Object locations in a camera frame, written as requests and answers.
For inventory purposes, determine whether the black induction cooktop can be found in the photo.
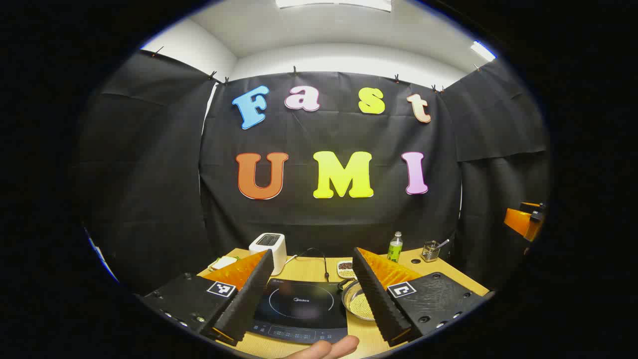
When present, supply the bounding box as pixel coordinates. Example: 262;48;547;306
243;279;349;346

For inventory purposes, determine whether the heap of yellow soybeans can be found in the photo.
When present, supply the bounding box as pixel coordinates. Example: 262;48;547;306
356;294;375;320

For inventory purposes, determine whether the wire mesh utensil holder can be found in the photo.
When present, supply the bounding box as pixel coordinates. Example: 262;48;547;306
421;240;441;263

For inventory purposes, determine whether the small ceiling light panel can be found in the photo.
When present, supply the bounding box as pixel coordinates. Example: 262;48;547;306
470;41;497;62

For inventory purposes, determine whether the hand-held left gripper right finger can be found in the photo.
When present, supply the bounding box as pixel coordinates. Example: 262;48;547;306
352;247;488;348

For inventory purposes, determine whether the steel pot with black handle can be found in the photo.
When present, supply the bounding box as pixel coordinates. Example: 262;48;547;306
338;278;377;322

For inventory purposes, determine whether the green label drink bottle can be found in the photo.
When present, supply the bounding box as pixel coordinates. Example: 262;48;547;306
387;231;403;263

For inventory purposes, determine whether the large ceiling light panel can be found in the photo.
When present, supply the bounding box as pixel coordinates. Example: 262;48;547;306
275;0;393;12

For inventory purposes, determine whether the black backdrop cloth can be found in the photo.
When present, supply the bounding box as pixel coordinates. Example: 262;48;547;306
77;49;551;295

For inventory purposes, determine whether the black power cable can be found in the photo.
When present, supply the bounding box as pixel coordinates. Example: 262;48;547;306
298;248;330;282

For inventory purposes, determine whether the white toaster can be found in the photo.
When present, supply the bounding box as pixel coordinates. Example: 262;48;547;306
249;233;287;276

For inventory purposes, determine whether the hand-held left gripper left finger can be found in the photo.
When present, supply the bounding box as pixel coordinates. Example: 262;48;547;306
141;249;275;346

